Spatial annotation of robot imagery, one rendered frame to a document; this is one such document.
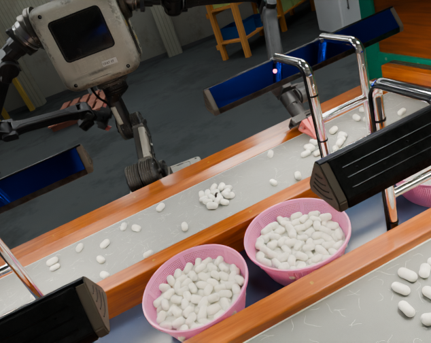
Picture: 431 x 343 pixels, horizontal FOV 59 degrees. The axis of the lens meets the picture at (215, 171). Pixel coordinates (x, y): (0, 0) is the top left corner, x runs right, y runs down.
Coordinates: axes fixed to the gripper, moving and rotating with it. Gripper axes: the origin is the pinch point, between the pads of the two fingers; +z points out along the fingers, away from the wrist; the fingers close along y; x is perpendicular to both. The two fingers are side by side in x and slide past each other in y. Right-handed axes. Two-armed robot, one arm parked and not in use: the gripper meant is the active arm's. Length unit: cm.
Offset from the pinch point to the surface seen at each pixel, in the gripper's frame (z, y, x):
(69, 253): -3, -93, 5
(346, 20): -197, 234, 241
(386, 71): -10.0, 37.1, -2.3
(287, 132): -9.0, -4.8, 7.3
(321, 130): 10.0, -12.8, -32.1
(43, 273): 0, -101, 2
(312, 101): 4.2, -13.3, -38.1
